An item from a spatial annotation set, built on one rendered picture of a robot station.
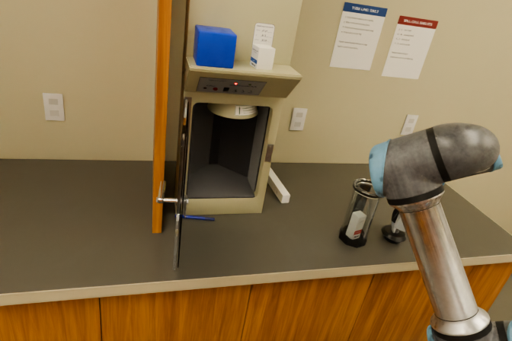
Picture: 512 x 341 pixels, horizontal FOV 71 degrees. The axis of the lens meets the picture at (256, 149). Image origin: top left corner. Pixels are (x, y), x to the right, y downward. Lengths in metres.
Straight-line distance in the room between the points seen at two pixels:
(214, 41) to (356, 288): 0.97
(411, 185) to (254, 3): 0.65
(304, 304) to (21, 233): 0.94
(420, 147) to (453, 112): 1.44
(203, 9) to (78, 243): 0.79
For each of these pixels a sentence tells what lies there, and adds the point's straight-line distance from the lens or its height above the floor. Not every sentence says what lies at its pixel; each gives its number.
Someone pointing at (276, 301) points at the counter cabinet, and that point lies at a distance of 1.32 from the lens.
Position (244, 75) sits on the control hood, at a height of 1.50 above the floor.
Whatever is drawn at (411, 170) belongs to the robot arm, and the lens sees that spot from 0.78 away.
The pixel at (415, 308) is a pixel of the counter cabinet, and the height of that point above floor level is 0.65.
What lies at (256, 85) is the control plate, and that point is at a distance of 1.06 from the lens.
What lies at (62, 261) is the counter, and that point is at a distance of 1.21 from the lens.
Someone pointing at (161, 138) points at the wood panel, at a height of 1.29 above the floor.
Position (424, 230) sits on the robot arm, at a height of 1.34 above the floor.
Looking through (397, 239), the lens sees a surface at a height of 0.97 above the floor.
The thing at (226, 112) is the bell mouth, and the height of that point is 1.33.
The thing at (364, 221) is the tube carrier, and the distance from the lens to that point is 1.30.
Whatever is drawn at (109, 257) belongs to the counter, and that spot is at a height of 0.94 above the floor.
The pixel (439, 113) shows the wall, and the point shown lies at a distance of 2.15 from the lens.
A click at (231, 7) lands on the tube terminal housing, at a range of 1.08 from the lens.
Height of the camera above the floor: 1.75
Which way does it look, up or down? 26 degrees down
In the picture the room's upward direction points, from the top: 10 degrees clockwise
